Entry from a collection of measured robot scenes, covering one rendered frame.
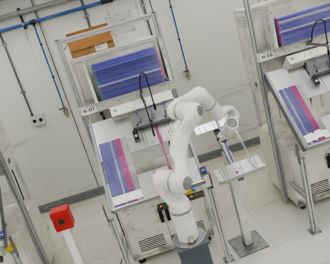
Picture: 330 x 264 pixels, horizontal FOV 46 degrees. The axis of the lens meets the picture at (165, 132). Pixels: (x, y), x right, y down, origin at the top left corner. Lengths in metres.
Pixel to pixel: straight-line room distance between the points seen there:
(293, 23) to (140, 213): 1.90
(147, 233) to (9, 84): 2.33
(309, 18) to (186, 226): 1.93
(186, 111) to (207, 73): 2.58
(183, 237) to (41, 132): 2.83
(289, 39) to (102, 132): 1.61
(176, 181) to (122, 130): 1.08
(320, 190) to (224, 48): 1.99
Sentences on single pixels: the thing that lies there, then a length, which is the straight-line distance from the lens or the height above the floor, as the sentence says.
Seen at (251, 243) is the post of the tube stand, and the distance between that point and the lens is 3.28.
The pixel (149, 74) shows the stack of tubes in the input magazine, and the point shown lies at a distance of 2.96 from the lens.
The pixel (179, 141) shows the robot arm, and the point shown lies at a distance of 2.05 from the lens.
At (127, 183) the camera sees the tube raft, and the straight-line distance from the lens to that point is 2.80.
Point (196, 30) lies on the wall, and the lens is 4.54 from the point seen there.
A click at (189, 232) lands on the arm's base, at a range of 2.17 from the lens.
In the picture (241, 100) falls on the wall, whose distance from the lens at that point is 4.80.
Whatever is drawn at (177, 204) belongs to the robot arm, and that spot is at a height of 0.95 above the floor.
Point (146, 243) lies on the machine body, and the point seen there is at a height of 0.19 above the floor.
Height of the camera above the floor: 1.95
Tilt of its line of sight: 18 degrees down
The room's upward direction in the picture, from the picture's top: 16 degrees counter-clockwise
